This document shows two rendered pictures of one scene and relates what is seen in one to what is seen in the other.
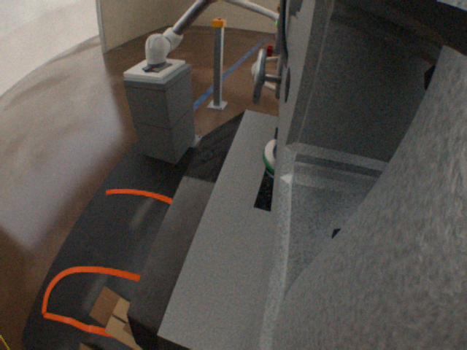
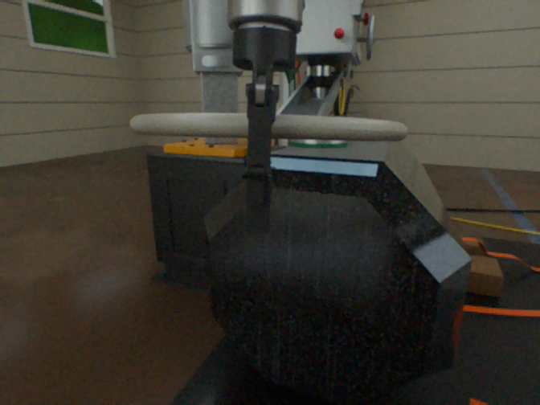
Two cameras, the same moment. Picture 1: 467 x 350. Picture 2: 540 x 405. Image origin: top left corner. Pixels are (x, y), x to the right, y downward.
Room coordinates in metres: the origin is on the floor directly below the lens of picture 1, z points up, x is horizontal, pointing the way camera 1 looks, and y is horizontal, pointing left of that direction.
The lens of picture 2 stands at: (1.94, -0.20, 1.00)
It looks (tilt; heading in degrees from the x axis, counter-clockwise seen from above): 16 degrees down; 189
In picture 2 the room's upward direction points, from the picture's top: straight up
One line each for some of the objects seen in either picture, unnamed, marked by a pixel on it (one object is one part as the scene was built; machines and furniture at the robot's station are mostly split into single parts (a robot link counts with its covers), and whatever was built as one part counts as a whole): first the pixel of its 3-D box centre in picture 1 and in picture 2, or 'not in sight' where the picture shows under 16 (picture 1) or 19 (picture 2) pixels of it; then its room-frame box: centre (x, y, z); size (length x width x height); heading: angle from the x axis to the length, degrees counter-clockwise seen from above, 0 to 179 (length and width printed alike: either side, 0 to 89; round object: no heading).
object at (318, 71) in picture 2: not in sight; (322, 53); (0.63, -0.22, 1.17); 0.12 x 0.09 x 0.30; 172
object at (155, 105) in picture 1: (163, 112); not in sight; (1.62, 0.65, 0.40); 0.50 x 0.50 x 0.80; 74
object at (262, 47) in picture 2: not in sight; (263, 75); (1.51, -0.27, 1.03); 0.08 x 0.07 x 0.09; 8
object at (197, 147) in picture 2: not in sight; (222, 145); (0.03, -0.78, 0.76); 0.49 x 0.49 x 0.05; 77
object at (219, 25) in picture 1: (217, 64); not in sight; (2.44, 0.26, 0.54); 0.20 x 0.20 x 1.09; 77
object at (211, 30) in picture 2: not in sight; (255, 24); (0.02, -0.58, 1.39); 0.74 x 0.34 x 0.25; 93
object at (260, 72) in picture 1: (273, 78); (360, 38); (0.54, -0.08, 1.23); 0.15 x 0.10 x 0.15; 172
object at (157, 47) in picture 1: (156, 47); not in sight; (1.63, 0.64, 1.00); 0.18 x 0.16 x 0.22; 171
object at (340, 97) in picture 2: not in sight; (339, 86); (-0.01, -0.13, 1.08); 0.23 x 0.03 x 0.32; 172
